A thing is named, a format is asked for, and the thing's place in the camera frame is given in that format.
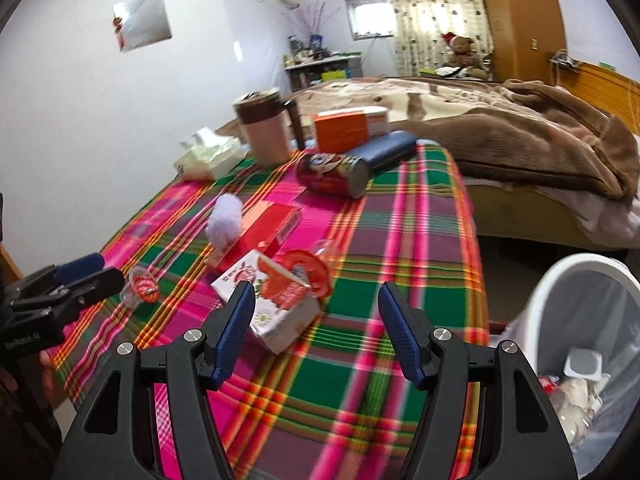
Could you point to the power strip with chargers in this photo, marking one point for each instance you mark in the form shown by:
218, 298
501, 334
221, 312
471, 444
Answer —
565, 59

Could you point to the white yogurt cup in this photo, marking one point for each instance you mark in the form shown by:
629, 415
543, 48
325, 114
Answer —
585, 362

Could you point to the heart patterned curtain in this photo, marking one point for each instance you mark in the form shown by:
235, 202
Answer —
430, 20

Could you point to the brown teddy bear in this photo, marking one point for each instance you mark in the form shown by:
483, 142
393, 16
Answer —
462, 52

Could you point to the brown fleece blanket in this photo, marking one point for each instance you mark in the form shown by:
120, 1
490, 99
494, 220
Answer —
525, 135

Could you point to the pale pink bed sheet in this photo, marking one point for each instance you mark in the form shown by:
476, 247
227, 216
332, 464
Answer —
610, 220

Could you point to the white round bin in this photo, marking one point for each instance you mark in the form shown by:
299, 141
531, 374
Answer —
550, 300

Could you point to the wooden bed headboard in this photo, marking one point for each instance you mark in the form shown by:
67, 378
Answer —
610, 85

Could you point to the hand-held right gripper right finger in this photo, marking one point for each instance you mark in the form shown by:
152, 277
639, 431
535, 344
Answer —
405, 335

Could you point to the dark blue glasses case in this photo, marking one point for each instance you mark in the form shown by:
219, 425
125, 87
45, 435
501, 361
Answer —
390, 147

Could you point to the shiny foil wall poster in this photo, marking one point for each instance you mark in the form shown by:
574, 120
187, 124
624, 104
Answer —
142, 22

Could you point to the pink brown thermos mug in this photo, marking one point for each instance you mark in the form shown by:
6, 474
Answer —
265, 135

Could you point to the wooden wardrobe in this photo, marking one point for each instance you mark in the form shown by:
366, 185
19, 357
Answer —
520, 20

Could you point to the tan bed base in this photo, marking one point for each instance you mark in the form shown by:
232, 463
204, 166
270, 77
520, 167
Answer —
525, 215

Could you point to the white red printed box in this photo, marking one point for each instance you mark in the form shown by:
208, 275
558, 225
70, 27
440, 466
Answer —
285, 320

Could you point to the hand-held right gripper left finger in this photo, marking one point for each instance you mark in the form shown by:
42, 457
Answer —
232, 330

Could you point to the cluttered white desk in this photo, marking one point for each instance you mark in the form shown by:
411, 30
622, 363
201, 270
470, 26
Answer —
310, 65

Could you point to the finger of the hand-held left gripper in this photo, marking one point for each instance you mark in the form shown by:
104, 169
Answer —
100, 282
80, 265

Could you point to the beige patterned blanket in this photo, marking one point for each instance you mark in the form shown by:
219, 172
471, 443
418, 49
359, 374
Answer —
400, 97

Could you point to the plaid tablecloth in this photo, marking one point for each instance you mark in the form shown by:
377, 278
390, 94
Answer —
390, 240

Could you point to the red cartoon drink can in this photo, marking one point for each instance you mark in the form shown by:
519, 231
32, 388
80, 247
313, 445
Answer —
325, 172

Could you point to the vase with branches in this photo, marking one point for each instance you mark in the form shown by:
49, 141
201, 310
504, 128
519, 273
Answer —
315, 42

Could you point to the orange cardboard box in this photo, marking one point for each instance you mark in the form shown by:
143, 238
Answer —
340, 130

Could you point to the green box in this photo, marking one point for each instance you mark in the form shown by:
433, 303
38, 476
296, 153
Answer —
336, 74

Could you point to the small window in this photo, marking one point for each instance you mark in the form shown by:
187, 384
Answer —
370, 17

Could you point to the pale green tissue pack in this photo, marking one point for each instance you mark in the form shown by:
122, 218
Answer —
210, 157

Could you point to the white foam net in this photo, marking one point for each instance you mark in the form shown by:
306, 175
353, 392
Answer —
225, 217

